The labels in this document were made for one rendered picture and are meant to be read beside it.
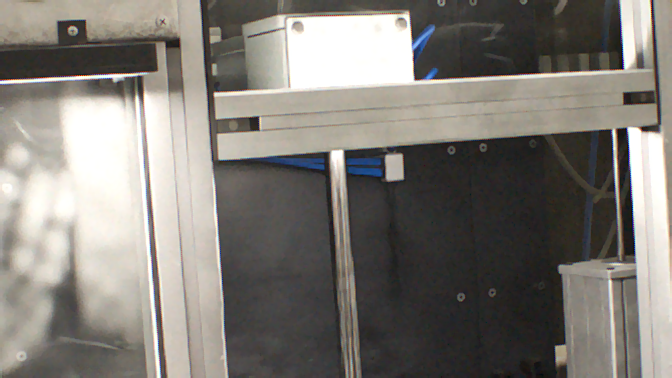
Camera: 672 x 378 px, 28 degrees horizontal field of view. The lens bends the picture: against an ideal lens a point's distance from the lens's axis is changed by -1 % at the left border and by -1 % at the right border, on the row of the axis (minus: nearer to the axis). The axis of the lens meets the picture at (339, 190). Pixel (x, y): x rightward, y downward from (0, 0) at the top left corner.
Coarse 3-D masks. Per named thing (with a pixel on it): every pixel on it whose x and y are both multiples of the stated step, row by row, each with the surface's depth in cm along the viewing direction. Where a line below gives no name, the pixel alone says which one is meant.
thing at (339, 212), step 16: (336, 160) 115; (336, 176) 115; (336, 192) 115; (336, 208) 115; (336, 224) 115; (336, 240) 115; (352, 240) 116; (336, 256) 115; (352, 256) 116; (336, 272) 116; (352, 272) 116; (336, 288) 116; (352, 288) 116; (336, 304) 116; (352, 304) 116; (336, 320) 116; (352, 320) 116; (336, 336) 116; (352, 336) 116; (352, 352) 116; (352, 368) 116
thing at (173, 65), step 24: (168, 48) 88; (168, 72) 88; (648, 144) 106; (648, 168) 107; (648, 192) 107; (648, 216) 107; (192, 240) 88; (648, 240) 107; (192, 264) 89; (648, 264) 108; (192, 288) 89; (192, 312) 89; (192, 336) 89; (192, 360) 89
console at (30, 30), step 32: (0, 0) 82; (32, 0) 83; (64, 0) 84; (96, 0) 84; (128, 0) 85; (160, 0) 86; (0, 32) 82; (32, 32) 83; (96, 32) 84; (128, 32) 85; (160, 32) 86
